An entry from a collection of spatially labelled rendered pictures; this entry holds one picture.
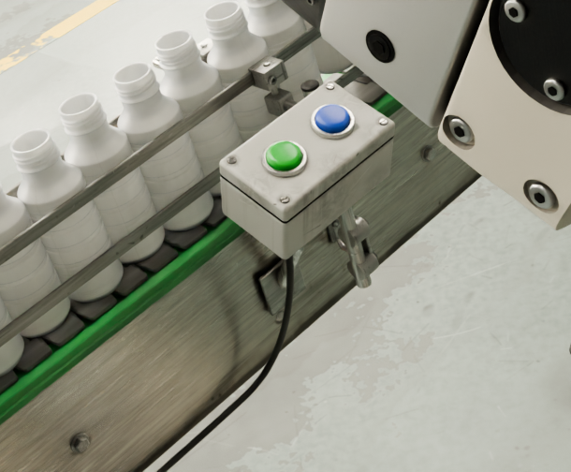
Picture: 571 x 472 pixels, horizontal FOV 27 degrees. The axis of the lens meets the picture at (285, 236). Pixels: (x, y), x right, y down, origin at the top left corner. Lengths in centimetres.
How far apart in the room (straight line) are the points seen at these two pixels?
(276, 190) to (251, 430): 141
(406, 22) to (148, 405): 87
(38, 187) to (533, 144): 77
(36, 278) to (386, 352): 144
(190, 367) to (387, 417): 116
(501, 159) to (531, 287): 219
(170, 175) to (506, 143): 82
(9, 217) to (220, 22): 27
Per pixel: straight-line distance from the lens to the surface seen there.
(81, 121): 105
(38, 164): 102
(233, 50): 113
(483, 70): 29
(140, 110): 107
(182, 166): 110
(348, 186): 102
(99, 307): 109
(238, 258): 115
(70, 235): 105
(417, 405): 229
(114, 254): 107
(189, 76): 110
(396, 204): 130
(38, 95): 379
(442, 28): 29
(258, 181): 97
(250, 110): 115
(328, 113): 101
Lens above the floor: 164
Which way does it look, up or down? 36 degrees down
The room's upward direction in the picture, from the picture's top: 18 degrees counter-clockwise
